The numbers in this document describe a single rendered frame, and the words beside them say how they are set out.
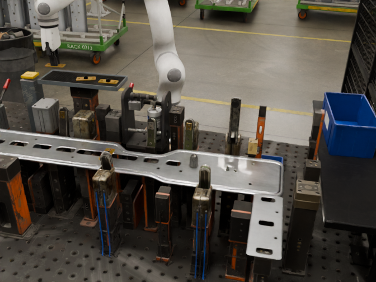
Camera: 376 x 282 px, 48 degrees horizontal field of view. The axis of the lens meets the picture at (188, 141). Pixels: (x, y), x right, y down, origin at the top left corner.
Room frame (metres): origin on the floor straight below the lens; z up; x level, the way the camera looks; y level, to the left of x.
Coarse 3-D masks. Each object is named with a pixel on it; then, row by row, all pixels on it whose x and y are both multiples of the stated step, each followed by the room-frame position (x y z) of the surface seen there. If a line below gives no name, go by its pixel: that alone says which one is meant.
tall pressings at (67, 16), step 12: (0, 0) 5.84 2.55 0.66; (12, 0) 5.76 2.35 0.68; (24, 0) 5.97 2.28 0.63; (84, 0) 5.63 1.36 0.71; (0, 12) 5.81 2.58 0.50; (12, 12) 5.74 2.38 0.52; (24, 12) 5.78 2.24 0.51; (60, 12) 5.63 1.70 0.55; (72, 12) 5.58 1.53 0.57; (84, 12) 5.62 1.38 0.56; (0, 24) 5.78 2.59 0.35; (12, 24) 5.74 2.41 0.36; (24, 24) 5.76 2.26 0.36; (36, 24) 5.67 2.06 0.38; (60, 24) 5.62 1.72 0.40; (72, 24) 5.59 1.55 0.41; (84, 24) 5.60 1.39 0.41
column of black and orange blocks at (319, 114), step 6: (318, 114) 1.35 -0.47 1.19; (324, 114) 1.35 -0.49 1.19; (318, 120) 1.35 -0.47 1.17; (312, 126) 1.38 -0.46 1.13; (318, 126) 1.35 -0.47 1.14; (312, 132) 1.36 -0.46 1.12; (318, 132) 1.35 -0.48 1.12; (312, 138) 1.36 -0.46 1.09; (318, 138) 1.35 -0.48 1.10; (312, 144) 1.35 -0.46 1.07; (318, 144) 1.35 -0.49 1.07; (312, 150) 1.36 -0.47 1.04; (312, 156) 1.36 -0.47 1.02
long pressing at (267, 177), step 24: (0, 144) 1.44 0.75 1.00; (48, 144) 1.44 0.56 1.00; (72, 144) 1.45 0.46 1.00; (96, 144) 1.45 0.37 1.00; (96, 168) 1.28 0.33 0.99; (120, 168) 1.28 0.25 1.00; (144, 168) 1.28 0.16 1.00; (168, 168) 1.28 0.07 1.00; (192, 168) 1.28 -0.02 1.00; (216, 168) 1.29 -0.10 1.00; (240, 168) 1.29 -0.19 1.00; (264, 168) 1.29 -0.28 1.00; (240, 192) 1.15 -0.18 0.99; (264, 192) 1.15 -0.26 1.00
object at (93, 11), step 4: (92, 0) 7.86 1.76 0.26; (100, 0) 7.90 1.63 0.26; (92, 4) 7.86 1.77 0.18; (96, 4) 7.84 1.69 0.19; (100, 4) 7.89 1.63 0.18; (92, 8) 7.86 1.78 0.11; (96, 8) 7.84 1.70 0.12; (100, 8) 7.87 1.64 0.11; (92, 12) 7.86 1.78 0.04; (96, 12) 7.84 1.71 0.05; (100, 12) 7.86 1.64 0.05; (104, 12) 7.88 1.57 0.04; (108, 12) 7.98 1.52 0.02; (96, 16) 7.73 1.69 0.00; (100, 16) 7.71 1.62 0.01
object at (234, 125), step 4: (232, 100) 1.43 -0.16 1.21; (236, 100) 1.41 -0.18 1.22; (240, 100) 1.43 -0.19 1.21; (232, 104) 1.40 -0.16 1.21; (236, 104) 1.40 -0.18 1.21; (240, 104) 1.42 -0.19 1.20; (232, 108) 1.43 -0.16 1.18; (236, 108) 1.43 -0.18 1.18; (240, 108) 1.43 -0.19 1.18; (232, 112) 1.43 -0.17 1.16; (236, 112) 1.43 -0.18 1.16; (232, 116) 1.43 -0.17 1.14; (236, 116) 1.43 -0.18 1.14; (232, 120) 1.43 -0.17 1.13; (236, 120) 1.42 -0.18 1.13; (232, 124) 1.42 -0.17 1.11; (236, 124) 1.42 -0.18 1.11; (232, 128) 1.42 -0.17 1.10; (236, 128) 1.41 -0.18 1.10; (228, 132) 1.41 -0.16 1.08; (236, 132) 1.41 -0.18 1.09; (228, 136) 1.41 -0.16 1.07; (236, 136) 1.40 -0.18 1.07; (228, 140) 1.41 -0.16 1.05; (236, 140) 1.40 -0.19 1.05
